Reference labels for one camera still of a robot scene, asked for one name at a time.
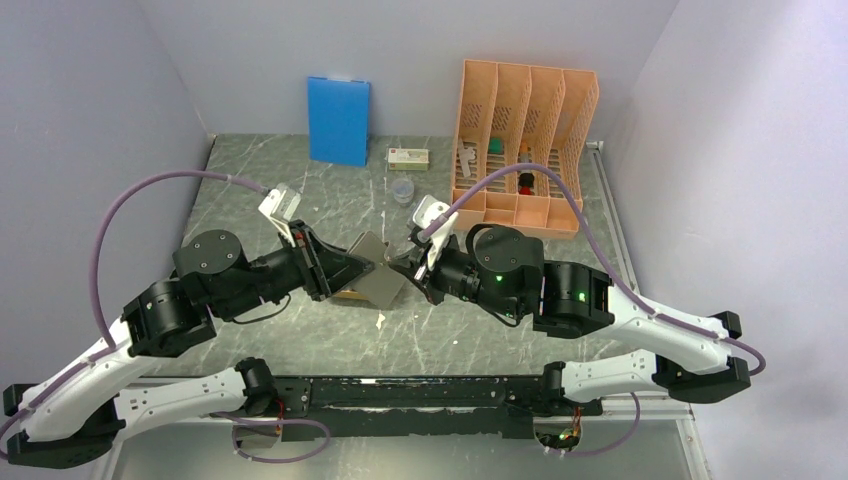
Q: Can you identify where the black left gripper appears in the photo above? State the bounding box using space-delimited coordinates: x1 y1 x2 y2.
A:
215 218 375 320

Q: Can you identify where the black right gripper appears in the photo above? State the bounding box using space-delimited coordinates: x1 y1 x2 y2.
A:
389 234 524 319

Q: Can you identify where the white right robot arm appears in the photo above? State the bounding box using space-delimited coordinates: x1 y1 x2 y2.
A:
389 224 751 414

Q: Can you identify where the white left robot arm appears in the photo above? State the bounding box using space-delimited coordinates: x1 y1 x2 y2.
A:
1 221 375 469

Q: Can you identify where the orange oval plastic tray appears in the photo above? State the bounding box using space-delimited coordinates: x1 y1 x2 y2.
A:
333 290 368 301

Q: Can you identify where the clear round plastic jar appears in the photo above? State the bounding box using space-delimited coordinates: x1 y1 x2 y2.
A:
390 177 415 206

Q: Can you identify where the small green white carton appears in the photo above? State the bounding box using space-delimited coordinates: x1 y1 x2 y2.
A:
386 148 430 171

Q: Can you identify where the black red stamp knob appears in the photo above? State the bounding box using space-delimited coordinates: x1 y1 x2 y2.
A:
518 172 535 196

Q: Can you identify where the green eraser block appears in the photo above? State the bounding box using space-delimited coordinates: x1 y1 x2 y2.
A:
487 137 505 155

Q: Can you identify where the blue upright box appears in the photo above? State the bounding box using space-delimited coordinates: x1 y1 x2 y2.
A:
307 76 371 167

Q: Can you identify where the orange grey utility knife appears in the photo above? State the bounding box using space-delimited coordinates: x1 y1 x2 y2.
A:
518 142 532 163

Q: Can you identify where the peach desk file organizer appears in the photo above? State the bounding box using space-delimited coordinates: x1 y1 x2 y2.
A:
451 60 600 239

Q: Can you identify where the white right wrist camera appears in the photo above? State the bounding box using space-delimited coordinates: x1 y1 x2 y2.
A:
408 194 459 271

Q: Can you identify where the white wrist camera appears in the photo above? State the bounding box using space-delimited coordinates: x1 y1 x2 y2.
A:
258 183 302 246
408 194 459 271

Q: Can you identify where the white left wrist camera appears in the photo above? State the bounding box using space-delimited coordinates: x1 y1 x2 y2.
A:
258 183 302 246

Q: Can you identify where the grey metal bracket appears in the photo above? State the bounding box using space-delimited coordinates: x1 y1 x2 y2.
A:
457 139 477 178

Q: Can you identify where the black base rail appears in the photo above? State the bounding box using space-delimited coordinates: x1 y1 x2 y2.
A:
234 373 602 442

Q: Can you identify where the aluminium frame rail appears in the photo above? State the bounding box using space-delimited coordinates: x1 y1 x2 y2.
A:
92 394 711 479

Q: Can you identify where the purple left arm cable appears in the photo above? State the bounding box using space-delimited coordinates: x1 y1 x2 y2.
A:
0 170 333 464

